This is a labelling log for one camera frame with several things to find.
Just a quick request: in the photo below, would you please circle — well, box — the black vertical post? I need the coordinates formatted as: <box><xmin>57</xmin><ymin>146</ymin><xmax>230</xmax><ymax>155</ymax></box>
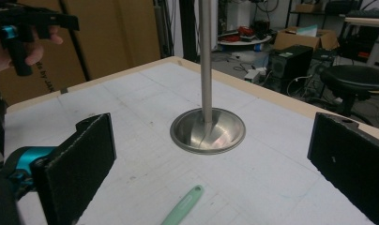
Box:
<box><xmin>178</xmin><ymin>0</ymin><xmax>199</xmax><ymax>63</ymax></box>

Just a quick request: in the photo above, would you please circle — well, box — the large brown cardboard sheet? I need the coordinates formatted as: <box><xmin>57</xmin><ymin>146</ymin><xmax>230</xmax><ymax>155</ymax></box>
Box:
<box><xmin>0</xmin><ymin>0</ymin><xmax>162</xmax><ymax>107</ymax></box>

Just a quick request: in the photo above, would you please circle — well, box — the black computer case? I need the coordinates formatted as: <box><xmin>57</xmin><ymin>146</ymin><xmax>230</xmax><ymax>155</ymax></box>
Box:
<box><xmin>265</xmin><ymin>44</ymin><xmax>314</xmax><ymax>94</ymax></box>

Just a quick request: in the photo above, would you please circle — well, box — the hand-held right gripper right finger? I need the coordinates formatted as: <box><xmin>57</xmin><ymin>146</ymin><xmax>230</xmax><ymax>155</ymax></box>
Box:
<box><xmin>307</xmin><ymin>112</ymin><xmax>379</xmax><ymax>225</ymax></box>

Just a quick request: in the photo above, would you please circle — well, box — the mint green plastic handle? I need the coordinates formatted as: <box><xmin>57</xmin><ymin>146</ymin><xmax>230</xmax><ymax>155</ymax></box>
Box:
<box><xmin>160</xmin><ymin>184</ymin><xmax>205</xmax><ymax>225</ymax></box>

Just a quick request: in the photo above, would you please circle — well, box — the round white table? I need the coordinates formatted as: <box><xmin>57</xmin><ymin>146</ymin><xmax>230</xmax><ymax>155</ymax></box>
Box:
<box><xmin>218</xmin><ymin>35</ymin><xmax>273</xmax><ymax>47</ymax></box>

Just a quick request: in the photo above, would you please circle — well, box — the black office chair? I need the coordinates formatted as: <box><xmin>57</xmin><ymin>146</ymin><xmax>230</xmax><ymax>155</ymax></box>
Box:
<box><xmin>306</xmin><ymin>64</ymin><xmax>379</xmax><ymax>126</ymax></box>

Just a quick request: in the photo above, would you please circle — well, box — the open brown cardboard box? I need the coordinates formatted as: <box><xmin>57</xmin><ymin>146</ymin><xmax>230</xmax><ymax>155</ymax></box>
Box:
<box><xmin>273</xmin><ymin>25</ymin><xmax>341</xmax><ymax>52</ymax></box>

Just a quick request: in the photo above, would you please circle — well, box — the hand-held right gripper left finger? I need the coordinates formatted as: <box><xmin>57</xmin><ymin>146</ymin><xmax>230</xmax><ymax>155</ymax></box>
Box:
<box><xmin>31</xmin><ymin>112</ymin><xmax>117</xmax><ymax>225</ymax></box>

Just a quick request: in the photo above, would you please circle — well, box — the metal stand with round base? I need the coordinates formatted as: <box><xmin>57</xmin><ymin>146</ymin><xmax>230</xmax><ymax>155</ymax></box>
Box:
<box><xmin>169</xmin><ymin>0</ymin><xmax>247</xmax><ymax>156</ymax></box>

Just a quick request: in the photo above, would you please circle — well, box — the white desk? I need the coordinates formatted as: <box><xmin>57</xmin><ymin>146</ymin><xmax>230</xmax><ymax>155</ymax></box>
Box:
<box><xmin>344</xmin><ymin>16</ymin><xmax>379</xmax><ymax>68</ymax></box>

